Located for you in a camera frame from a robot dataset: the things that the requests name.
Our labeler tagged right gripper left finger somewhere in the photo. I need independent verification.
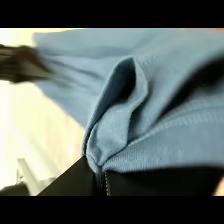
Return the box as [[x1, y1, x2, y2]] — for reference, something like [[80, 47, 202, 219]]
[[37, 155, 101, 197]]

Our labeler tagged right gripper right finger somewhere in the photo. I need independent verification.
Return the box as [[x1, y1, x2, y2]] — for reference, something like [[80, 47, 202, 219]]
[[100, 165, 224, 197]]

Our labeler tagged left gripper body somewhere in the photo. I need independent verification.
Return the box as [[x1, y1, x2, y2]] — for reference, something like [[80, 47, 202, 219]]
[[0, 43, 54, 84]]

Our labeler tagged blue T-shirt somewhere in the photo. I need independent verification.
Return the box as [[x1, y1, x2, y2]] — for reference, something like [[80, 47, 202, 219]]
[[32, 28, 224, 175]]

